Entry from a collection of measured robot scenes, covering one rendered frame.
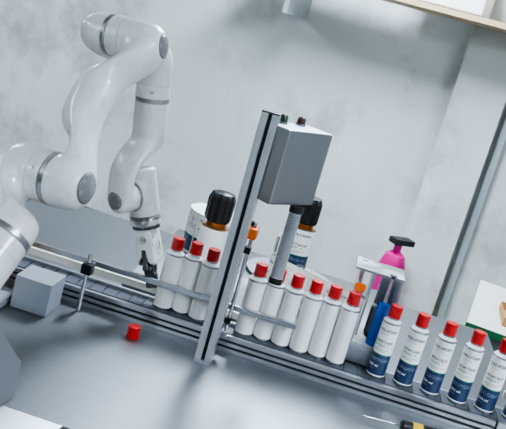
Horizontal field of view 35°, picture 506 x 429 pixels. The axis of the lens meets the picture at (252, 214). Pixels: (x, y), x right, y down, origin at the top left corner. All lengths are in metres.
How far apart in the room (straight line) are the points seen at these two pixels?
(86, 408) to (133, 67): 0.76
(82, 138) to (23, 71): 4.34
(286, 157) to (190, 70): 3.58
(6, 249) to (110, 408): 0.41
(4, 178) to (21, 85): 4.35
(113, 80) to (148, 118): 0.25
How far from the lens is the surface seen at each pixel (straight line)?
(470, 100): 4.90
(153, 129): 2.12
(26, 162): 1.81
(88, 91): 1.87
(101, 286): 2.31
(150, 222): 2.19
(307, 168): 2.02
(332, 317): 2.19
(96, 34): 1.97
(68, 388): 1.87
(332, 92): 5.17
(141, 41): 1.90
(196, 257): 2.20
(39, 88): 6.06
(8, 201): 1.76
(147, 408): 1.86
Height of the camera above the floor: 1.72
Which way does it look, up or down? 14 degrees down
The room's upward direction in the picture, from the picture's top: 16 degrees clockwise
